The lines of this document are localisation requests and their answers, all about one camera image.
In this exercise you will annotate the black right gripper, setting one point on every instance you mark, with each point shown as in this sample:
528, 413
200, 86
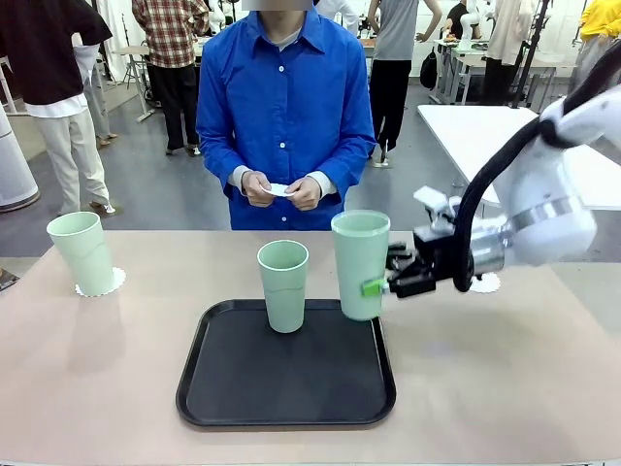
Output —
439, 257

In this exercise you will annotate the pale green tall cup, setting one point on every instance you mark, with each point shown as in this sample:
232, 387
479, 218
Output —
284, 301
356, 262
82, 252

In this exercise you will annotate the white paper doily coaster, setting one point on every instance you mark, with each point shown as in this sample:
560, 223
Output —
487, 285
119, 279
279, 189

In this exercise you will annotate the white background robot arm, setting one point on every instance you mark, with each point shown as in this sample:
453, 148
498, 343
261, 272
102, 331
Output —
216, 17
468, 24

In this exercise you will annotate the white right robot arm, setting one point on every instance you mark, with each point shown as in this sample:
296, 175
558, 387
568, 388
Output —
548, 228

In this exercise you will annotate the person's right forearm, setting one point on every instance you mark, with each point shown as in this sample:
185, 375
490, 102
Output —
218, 165

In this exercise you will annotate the person's left forearm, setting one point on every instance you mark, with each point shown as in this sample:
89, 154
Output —
347, 167

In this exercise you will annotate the person's left hand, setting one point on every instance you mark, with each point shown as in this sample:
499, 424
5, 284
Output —
308, 194

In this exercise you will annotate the person's right hand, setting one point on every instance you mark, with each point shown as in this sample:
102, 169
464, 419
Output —
256, 189

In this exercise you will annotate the white table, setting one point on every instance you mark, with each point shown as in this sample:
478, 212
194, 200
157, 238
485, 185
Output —
461, 136

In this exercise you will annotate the black plastic tray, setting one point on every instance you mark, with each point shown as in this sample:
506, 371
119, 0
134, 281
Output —
281, 378

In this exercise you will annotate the person in blue shirt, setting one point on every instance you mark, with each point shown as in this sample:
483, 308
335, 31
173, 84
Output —
281, 121

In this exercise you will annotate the black hanging bag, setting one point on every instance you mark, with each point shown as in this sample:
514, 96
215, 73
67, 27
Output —
429, 70

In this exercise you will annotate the person in grey shirt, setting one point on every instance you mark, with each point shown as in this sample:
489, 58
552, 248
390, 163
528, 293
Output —
395, 34

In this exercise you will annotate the black tripod pole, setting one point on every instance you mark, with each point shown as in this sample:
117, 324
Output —
526, 63

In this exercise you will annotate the grey background desk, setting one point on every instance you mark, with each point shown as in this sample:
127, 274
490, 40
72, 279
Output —
548, 60

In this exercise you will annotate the person in black shirt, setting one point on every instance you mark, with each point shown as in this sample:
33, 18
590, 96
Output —
457, 19

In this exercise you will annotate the person in cream coat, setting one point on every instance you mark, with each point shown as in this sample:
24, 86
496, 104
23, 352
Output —
507, 34

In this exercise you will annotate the person in yellow hoodie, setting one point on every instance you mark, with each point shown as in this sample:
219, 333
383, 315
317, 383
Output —
599, 19

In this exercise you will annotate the person in plaid shirt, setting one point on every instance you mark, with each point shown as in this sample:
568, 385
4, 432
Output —
170, 34

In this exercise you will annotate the person in white shirt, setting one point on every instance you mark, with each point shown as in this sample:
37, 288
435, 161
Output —
99, 107

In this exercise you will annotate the white background desk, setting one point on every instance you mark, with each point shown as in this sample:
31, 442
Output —
131, 50

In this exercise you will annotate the white cylinder appliance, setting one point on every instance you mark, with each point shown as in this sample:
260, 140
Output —
14, 160

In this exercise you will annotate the person in black top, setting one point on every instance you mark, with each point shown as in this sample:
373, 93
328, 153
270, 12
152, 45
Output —
43, 58

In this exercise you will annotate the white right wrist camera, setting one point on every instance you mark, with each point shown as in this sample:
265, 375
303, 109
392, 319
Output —
432, 199

